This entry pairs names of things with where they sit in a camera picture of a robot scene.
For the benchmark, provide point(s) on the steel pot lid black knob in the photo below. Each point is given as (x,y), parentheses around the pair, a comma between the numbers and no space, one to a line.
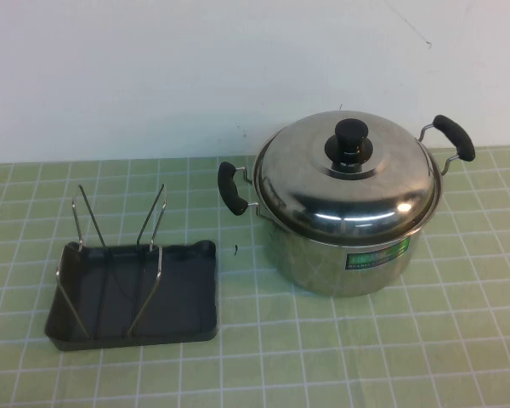
(306,191)

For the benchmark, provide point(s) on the green checkered tablecloth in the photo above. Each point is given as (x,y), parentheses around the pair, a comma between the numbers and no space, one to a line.
(365,348)

